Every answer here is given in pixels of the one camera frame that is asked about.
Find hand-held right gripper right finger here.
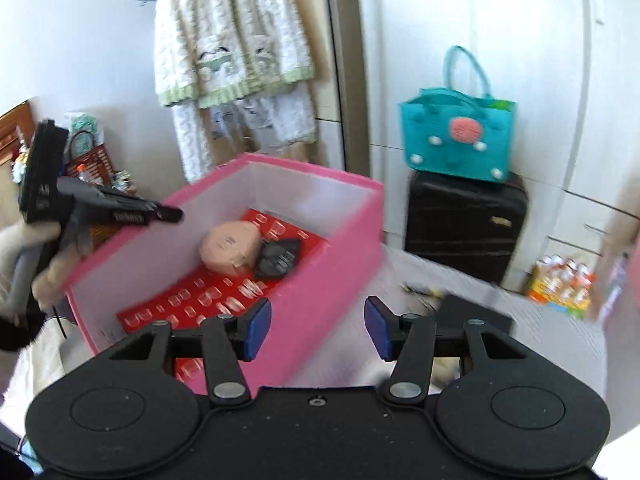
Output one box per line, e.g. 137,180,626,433
364,296,529,407

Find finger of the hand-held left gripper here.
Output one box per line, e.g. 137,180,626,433
109,208,152,229
100,187,184,224

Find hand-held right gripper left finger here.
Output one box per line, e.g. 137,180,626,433
107,297,273,408

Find pink storage box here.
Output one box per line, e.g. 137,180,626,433
62,152,385,397

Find person's left hand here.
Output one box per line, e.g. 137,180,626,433
0,220,85,313

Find brown woven basket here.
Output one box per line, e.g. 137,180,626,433
64,130,123,196

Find wooden headboard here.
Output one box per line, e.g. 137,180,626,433
0,101,37,166

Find red fake nail sheet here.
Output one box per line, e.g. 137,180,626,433
117,207,332,386

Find black foil packet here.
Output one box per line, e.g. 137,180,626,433
254,237,304,281

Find beige round toy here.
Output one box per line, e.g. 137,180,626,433
200,220,264,277

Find black flat box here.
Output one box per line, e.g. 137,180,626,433
436,293,517,335

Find black hard suitcase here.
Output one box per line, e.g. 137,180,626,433
404,170,531,288

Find white fleece pants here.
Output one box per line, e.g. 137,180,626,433
171,82,319,184

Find pack of orange drink bottles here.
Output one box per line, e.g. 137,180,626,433
529,255,597,320

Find white green fleece jacket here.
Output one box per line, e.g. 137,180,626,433
152,0,317,109

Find teal felt handbag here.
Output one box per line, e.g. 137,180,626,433
397,45,518,185

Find white wardrobe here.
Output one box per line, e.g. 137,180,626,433
355,0,640,306

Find gold tipped black cable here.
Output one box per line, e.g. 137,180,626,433
399,282,442,307

